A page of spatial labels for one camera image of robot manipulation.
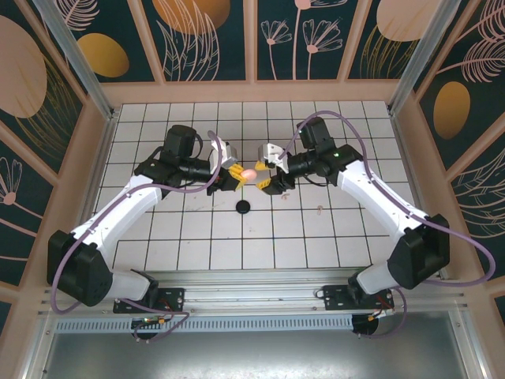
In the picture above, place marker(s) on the pink earbud charging case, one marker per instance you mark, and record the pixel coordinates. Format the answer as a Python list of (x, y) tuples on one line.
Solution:
[(249, 174)]

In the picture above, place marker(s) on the black earbud charging case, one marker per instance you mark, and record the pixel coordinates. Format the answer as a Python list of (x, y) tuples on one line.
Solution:
[(244, 206)]

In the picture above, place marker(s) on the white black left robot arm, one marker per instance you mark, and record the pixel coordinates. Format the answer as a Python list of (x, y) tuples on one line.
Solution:
[(134, 201)]

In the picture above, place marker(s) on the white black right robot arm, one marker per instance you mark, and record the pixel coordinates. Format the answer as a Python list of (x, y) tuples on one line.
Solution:
[(375, 193)]

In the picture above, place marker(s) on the grey metal sheet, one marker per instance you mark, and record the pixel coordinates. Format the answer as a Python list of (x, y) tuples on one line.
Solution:
[(252, 355)]

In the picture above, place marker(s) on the aluminium mounting rail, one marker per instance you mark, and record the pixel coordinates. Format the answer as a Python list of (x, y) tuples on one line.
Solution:
[(252, 292)]

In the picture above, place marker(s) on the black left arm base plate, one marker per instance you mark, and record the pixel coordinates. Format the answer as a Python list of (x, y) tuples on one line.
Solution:
[(175, 296)]

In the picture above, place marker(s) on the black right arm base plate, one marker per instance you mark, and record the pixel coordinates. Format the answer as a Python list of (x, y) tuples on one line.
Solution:
[(335, 300)]

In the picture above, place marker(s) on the aluminium corner post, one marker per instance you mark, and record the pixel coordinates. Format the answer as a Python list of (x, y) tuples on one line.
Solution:
[(421, 53), (79, 59)]

